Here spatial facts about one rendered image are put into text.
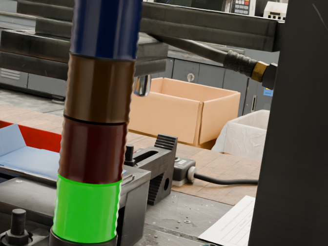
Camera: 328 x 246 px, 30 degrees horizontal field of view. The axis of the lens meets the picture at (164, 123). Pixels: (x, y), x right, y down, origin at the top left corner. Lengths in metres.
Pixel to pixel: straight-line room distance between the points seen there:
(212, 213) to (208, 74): 4.52
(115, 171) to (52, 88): 5.84
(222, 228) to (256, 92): 4.43
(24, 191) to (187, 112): 2.32
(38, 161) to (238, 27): 0.29
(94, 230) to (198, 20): 0.25
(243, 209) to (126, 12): 0.61
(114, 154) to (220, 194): 0.63
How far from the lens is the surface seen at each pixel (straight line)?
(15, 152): 0.73
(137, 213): 0.72
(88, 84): 0.33
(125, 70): 0.33
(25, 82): 6.38
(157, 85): 3.51
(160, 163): 0.85
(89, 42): 0.33
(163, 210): 0.86
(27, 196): 0.61
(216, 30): 0.54
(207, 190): 0.98
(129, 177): 0.68
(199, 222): 0.84
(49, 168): 0.69
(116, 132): 0.34
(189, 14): 0.55
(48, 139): 0.98
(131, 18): 0.33
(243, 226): 0.85
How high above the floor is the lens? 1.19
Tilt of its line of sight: 12 degrees down
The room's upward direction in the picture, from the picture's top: 7 degrees clockwise
